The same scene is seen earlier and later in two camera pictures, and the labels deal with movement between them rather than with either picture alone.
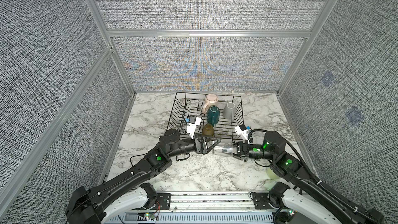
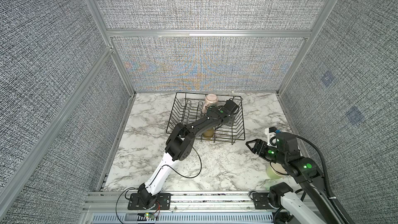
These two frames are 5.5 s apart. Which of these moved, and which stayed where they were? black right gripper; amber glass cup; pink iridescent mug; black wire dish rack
Moved: black right gripper
Stayed: pink iridescent mug; amber glass cup; black wire dish rack
